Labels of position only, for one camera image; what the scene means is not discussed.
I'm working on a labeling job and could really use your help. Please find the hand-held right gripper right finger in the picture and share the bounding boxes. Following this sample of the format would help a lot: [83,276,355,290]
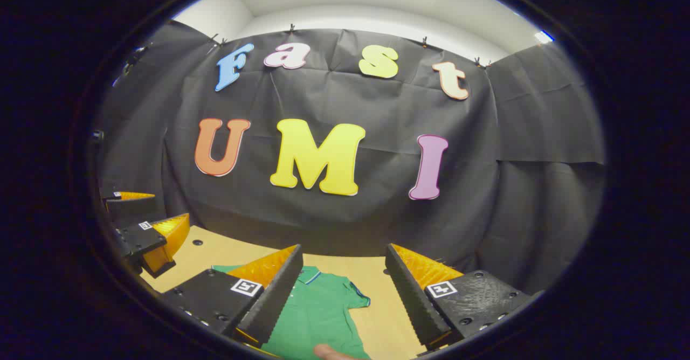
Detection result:
[385,243,540,352]

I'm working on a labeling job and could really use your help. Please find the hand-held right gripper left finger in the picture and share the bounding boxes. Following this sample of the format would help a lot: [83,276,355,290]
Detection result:
[160,244,303,358]

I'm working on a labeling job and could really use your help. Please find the green T-shirt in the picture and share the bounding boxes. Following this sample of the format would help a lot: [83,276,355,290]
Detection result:
[212,265,372,360]

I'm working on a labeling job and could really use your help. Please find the black backdrop cloth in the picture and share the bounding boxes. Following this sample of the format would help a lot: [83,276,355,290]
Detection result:
[100,19,607,296]

